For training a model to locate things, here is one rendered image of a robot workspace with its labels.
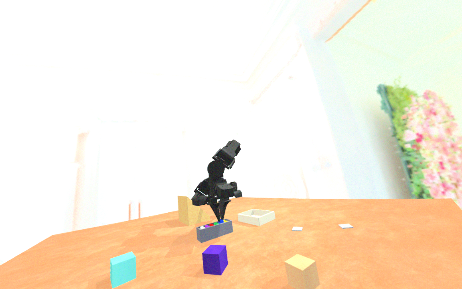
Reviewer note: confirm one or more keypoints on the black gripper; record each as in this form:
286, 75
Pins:
217, 207

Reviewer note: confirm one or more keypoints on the white rectangular tray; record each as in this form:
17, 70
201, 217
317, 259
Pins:
256, 217

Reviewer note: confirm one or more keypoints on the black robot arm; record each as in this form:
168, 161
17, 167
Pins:
223, 158

